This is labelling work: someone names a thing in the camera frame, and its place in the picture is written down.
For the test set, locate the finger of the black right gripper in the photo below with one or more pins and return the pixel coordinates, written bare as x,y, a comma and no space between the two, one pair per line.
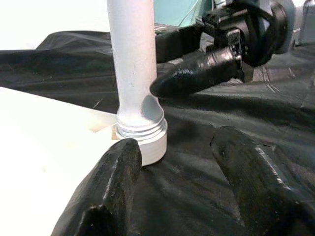
197,73
177,44

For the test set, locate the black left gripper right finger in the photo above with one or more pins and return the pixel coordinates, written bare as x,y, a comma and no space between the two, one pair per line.
261,191

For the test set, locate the teal glass panel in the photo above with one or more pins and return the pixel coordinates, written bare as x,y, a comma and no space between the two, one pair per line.
177,12

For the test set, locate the black plastic cover sheet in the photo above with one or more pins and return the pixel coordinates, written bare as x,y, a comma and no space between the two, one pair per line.
197,123

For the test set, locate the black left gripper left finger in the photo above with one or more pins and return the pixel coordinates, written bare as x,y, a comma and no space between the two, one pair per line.
110,186

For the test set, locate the white plastic table top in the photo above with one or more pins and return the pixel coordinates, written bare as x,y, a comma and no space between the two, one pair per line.
37,147

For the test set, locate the white plastic table leg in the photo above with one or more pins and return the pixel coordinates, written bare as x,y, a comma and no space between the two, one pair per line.
133,61

